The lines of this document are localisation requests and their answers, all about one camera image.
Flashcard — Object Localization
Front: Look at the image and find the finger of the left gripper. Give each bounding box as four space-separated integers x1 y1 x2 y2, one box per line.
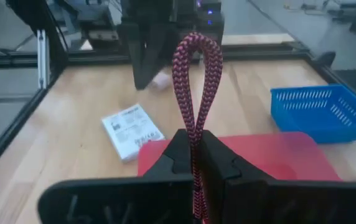
128 39 154 90
152 37 174 75

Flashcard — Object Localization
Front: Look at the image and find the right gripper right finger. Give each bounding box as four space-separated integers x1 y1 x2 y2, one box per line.
200 129 356 224

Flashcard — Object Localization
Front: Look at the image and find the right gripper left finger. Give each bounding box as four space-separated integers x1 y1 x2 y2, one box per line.
37 129 197 224

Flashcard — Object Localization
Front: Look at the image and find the pale pink charger cube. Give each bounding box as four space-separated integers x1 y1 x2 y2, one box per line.
151 72 173 90

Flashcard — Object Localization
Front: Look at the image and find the magenta braided cable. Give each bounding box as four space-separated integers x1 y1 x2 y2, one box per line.
171 32 224 224

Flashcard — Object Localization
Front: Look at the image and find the white printed cardboard box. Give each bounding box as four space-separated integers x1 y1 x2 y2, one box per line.
101 103 166 162

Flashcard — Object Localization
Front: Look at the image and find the pink translucent plastic bin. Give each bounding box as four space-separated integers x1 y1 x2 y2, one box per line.
137 131 343 182

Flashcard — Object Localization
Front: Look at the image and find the blue plastic basket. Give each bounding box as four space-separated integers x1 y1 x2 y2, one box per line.
270 83 356 144

